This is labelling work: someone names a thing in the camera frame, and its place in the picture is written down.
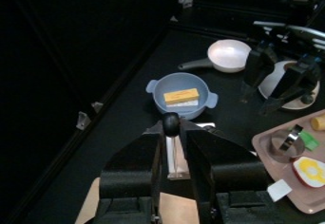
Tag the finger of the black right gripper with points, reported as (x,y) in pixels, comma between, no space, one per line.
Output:
(258,66)
(291,85)

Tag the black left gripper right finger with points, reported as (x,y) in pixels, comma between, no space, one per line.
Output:
(223,167)

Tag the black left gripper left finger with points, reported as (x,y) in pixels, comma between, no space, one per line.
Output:
(131,171)

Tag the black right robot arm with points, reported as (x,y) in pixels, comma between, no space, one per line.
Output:
(306,0)

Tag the rectangular serving tray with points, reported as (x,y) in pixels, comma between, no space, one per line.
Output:
(279,174)

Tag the yellow toy corn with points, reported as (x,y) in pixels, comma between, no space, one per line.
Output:
(319,122)

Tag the small white card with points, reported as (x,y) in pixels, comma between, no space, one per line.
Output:
(279,190)

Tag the shiny metal cup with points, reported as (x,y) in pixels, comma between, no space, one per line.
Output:
(287,145)

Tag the green toy bean pod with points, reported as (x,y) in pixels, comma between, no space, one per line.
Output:
(310,140)

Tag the blue toy pot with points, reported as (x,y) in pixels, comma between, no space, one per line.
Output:
(182,85)

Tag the yellow butter block toy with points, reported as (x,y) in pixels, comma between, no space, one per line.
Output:
(180,96)

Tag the toy fried egg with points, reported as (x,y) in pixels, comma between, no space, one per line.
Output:
(310,171)

